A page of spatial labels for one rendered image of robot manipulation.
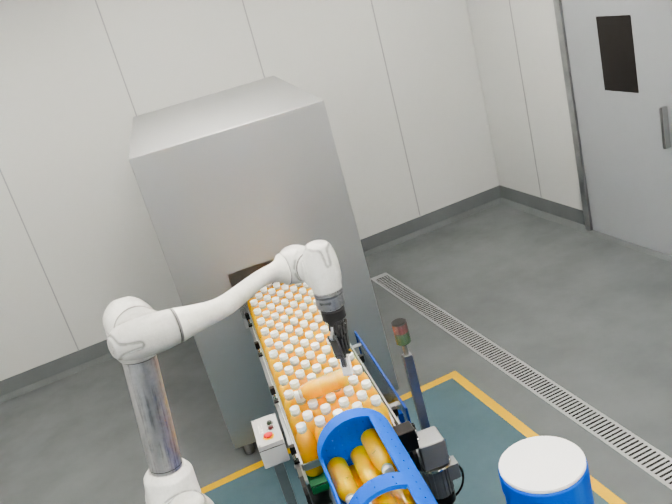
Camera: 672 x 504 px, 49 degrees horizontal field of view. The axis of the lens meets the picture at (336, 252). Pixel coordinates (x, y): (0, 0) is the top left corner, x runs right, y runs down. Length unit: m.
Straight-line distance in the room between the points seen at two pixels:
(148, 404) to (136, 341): 0.30
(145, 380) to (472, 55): 5.84
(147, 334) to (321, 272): 0.53
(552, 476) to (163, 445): 1.21
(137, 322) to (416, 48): 5.55
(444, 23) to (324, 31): 1.21
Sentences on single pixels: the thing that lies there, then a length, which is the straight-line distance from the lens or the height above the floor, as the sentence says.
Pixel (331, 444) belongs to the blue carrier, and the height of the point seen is 1.12.
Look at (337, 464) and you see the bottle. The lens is 2.69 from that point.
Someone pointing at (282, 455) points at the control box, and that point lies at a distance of 2.93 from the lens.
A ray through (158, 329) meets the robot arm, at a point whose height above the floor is 1.91.
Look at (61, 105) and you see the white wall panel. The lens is 6.46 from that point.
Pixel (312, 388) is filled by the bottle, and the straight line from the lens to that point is 2.98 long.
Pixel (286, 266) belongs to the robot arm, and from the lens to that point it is 2.30.
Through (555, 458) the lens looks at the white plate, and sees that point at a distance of 2.61.
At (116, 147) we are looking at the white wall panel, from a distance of 6.52.
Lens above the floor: 2.68
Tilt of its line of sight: 21 degrees down
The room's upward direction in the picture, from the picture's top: 15 degrees counter-clockwise
